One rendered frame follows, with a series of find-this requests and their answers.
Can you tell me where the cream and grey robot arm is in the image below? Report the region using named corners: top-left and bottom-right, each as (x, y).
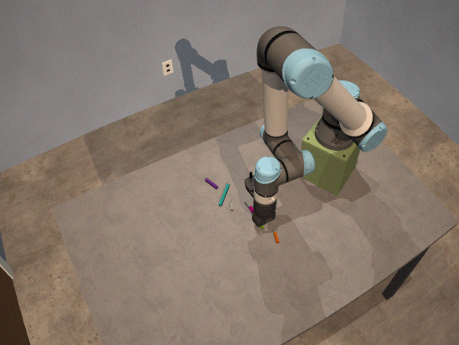
top-left (254, 26), bottom-right (387, 198)

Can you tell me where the turquoise rod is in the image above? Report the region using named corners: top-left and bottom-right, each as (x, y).
top-left (219, 183), bottom-right (230, 206)

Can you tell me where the purple rod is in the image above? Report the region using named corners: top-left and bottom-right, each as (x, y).
top-left (205, 178), bottom-right (218, 189)

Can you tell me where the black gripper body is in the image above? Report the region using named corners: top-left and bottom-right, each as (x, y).
top-left (245, 172), bottom-right (277, 227)

